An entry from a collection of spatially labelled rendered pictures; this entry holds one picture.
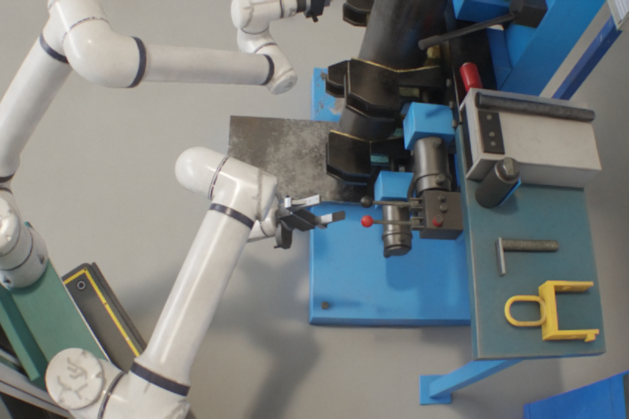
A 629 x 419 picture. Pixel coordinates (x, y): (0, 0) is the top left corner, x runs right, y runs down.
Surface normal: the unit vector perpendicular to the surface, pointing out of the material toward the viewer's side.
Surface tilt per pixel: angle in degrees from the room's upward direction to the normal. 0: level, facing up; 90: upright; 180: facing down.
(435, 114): 0
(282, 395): 0
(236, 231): 32
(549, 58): 90
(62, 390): 10
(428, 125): 0
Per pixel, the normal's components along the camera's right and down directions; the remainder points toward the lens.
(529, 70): 0.00, 0.91
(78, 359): 0.07, -0.55
